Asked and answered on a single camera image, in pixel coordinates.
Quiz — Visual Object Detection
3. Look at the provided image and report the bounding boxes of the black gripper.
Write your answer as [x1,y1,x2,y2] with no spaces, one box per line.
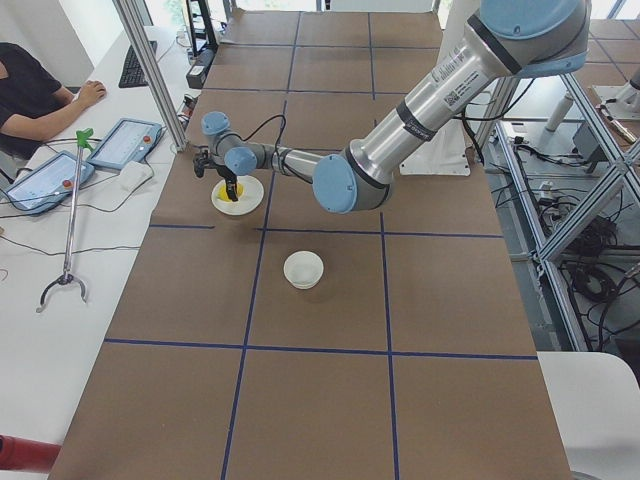
[214,164,237,202]

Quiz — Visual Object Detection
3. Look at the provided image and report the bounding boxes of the yellow lemon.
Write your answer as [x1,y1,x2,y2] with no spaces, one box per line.
[213,183,244,203]

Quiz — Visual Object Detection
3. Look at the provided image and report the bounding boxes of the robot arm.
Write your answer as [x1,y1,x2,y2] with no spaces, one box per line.
[193,1,591,214]

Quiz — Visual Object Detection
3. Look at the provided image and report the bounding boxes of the white plate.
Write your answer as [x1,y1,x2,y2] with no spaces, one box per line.
[211,176,264,216]

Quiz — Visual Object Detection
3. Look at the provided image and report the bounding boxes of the white bowl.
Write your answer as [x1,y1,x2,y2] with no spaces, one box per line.
[283,251,324,290]

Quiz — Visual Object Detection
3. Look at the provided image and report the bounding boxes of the teach pendant far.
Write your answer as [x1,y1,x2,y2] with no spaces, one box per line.
[87,118,162,170]

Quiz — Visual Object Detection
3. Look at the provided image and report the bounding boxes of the teach pendant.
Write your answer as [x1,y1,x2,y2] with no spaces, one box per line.
[3,151,77,215]
[87,118,162,170]

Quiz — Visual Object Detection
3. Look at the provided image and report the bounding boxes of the black keyboard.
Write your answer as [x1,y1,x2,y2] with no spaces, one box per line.
[118,46,148,89]

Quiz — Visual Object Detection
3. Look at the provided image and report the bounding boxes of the teach pendant near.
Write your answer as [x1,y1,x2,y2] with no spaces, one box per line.
[3,151,77,215]

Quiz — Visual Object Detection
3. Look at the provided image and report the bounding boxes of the person in black shirt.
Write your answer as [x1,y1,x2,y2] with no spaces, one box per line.
[1,42,107,160]

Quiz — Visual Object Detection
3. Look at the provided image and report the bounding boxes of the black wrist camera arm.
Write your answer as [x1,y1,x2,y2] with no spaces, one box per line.
[193,149,209,178]

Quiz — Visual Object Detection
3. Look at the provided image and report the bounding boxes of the green handled reacher grabber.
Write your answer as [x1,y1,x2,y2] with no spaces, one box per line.
[36,128,94,313]

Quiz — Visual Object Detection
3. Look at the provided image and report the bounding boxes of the aluminium frame post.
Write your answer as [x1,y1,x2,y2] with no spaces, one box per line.
[113,0,187,152]

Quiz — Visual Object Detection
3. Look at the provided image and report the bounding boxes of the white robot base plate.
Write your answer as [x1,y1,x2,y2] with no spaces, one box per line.
[400,144,471,176]

